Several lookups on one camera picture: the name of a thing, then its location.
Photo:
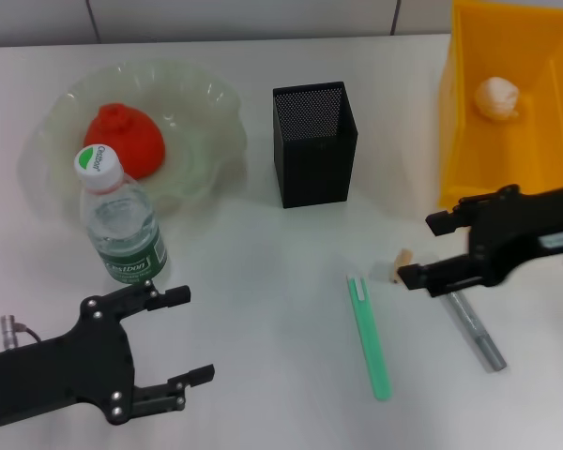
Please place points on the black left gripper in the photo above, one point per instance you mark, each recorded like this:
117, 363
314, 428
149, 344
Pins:
65, 370

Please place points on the red object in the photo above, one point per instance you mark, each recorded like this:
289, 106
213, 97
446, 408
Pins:
131, 136

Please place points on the beige eraser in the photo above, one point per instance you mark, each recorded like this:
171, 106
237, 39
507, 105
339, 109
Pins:
402, 260

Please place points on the gray marker pen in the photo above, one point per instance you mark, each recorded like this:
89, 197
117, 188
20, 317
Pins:
474, 328

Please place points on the black mesh pen holder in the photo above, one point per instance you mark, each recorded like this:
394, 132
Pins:
314, 173

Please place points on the translucent green fruit plate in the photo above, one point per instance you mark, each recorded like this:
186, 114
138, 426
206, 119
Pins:
197, 122

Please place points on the clear green-label water bottle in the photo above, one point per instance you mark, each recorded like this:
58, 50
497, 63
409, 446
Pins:
122, 225

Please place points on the green pen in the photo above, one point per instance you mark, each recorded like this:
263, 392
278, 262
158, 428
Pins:
368, 337

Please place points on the white paper ball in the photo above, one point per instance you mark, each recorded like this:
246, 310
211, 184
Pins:
496, 98

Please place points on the yellow plastic bin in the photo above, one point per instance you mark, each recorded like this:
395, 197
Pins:
497, 154

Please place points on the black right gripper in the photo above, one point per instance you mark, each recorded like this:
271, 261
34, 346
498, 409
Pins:
511, 234

